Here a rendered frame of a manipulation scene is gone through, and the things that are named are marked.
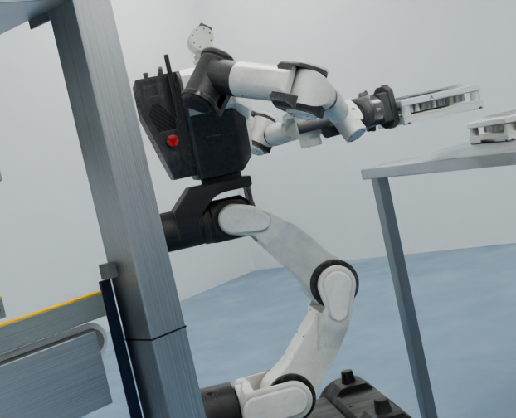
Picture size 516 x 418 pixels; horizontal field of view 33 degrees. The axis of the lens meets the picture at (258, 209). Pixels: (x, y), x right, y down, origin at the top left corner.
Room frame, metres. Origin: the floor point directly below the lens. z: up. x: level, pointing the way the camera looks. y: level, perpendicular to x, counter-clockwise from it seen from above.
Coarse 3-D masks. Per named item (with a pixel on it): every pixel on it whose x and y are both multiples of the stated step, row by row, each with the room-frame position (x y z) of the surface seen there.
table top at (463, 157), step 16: (464, 144) 2.93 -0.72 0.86; (480, 144) 2.73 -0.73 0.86; (496, 144) 2.57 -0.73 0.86; (512, 144) 2.42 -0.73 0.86; (400, 160) 2.84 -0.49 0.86; (416, 160) 2.65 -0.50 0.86; (432, 160) 2.49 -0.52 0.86; (448, 160) 2.41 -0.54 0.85; (464, 160) 2.35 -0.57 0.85; (480, 160) 2.29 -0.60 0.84; (496, 160) 2.24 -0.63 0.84; (512, 160) 2.18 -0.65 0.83; (368, 176) 2.78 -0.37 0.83; (384, 176) 2.70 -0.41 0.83; (400, 176) 2.63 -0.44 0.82
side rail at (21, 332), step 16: (80, 304) 1.12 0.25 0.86; (96, 304) 1.14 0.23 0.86; (32, 320) 1.07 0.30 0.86; (48, 320) 1.09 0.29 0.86; (64, 320) 1.10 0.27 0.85; (80, 320) 1.12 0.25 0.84; (0, 336) 1.04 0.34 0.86; (16, 336) 1.05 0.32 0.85; (32, 336) 1.07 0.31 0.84; (48, 336) 1.08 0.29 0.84; (0, 352) 1.04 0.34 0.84
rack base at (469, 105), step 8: (456, 104) 2.49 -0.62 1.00; (464, 104) 2.50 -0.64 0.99; (472, 104) 2.50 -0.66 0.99; (480, 104) 2.50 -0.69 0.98; (424, 112) 2.47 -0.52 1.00; (432, 112) 2.48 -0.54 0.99; (440, 112) 2.48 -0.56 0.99; (448, 112) 2.49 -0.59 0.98; (456, 112) 2.49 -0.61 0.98; (400, 120) 2.50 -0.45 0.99; (408, 120) 2.47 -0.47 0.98; (416, 120) 2.47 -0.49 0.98
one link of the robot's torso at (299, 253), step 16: (224, 208) 2.42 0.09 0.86; (240, 208) 2.41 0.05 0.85; (256, 208) 2.43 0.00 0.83; (224, 224) 2.40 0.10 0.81; (240, 224) 2.41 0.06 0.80; (256, 224) 2.42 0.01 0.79; (272, 224) 2.44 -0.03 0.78; (288, 224) 2.44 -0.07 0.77; (256, 240) 2.57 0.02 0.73; (272, 240) 2.44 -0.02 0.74; (288, 240) 2.46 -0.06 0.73; (304, 240) 2.48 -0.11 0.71; (288, 256) 2.47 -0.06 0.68; (304, 256) 2.47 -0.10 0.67; (320, 256) 2.48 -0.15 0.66; (336, 256) 2.49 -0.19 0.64; (304, 272) 2.47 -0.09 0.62; (320, 272) 2.46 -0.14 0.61; (352, 272) 2.48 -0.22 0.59; (304, 288) 2.52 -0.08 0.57
